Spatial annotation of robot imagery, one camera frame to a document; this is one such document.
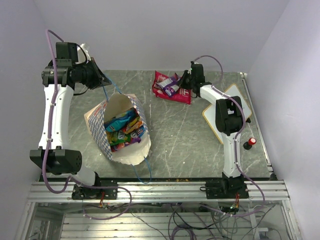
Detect blue candy packet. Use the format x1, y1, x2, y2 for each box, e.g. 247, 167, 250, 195
130, 125, 145, 138

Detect purple chocolate pack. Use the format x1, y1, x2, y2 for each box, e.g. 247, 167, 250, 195
117, 136, 141, 148

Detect red emergency stop button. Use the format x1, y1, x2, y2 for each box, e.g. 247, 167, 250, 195
243, 137, 257, 150

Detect pink crisps bag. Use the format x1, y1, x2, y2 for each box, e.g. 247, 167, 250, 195
152, 71, 191, 105

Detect green snack packet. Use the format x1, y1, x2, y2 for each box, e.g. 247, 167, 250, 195
106, 130, 131, 146

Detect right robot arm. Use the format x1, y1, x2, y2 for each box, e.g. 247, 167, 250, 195
179, 61, 246, 179

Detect checkered paper bag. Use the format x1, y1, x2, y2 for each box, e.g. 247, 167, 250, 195
83, 77, 153, 185

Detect aluminium rail frame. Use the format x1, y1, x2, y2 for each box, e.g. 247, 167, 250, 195
16, 70, 302, 240

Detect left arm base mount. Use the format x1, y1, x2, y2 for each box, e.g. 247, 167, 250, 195
71, 180, 118, 200

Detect small whiteboard yellow frame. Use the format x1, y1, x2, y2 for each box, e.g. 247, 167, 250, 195
200, 84, 252, 144

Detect blue snack packet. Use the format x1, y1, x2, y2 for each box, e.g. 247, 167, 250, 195
104, 108, 136, 133

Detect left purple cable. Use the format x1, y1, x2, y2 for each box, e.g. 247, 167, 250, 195
41, 29, 73, 194

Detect tangled floor cables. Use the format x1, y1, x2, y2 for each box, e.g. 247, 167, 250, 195
82, 188, 283, 240

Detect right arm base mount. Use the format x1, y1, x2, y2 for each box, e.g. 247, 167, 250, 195
199, 178, 249, 199

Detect purple snack pack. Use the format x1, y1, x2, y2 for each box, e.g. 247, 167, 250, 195
154, 73, 180, 98

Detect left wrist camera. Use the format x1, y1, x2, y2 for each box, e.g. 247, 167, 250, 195
76, 43, 91, 64

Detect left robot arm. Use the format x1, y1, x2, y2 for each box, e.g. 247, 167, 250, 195
29, 42, 111, 199

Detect orange snack packet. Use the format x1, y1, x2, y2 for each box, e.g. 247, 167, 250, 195
122, 116, 143, 134

